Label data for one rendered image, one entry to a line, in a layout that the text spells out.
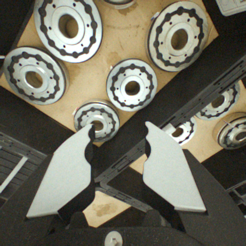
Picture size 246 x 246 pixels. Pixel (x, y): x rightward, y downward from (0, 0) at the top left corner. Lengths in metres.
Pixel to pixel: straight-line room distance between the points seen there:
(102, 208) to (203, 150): 0.45
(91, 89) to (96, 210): 0.51
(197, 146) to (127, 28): 0.36
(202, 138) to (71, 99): 0.37
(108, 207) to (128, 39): 0.58
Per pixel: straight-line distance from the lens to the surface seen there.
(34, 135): 0.29
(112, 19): 0.28
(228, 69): 0.24
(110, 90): 0.26
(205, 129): 0.42
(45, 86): 0.28
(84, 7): 0.26
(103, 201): 0.59
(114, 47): 0.28
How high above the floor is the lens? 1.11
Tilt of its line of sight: 60 degrees down
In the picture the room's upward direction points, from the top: 171 degrees clockwise
